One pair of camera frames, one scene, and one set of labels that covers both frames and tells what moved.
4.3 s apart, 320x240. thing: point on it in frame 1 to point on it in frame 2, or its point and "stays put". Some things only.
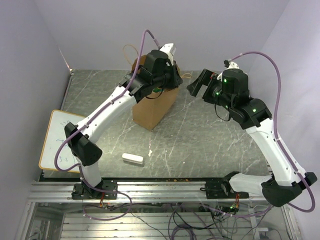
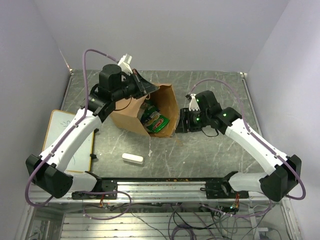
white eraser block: [132, 158] stays put
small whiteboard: [55, 132] stays put
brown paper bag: [149, 112] to [126, 111]
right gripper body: [212, 93] to [194, 119]
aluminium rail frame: [134, 192] stays put
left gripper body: [170, 77] to [131, 87]
